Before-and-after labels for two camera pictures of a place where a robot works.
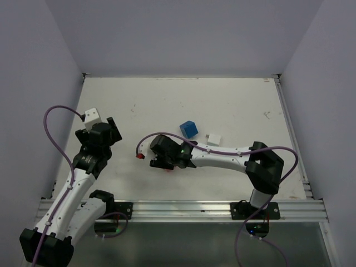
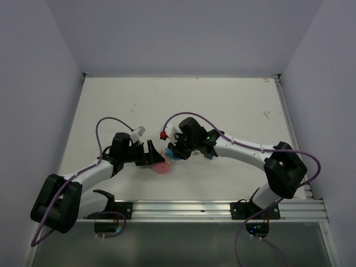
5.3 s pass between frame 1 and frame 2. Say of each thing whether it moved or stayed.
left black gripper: moved
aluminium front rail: stayed
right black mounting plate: stayed
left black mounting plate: stayed
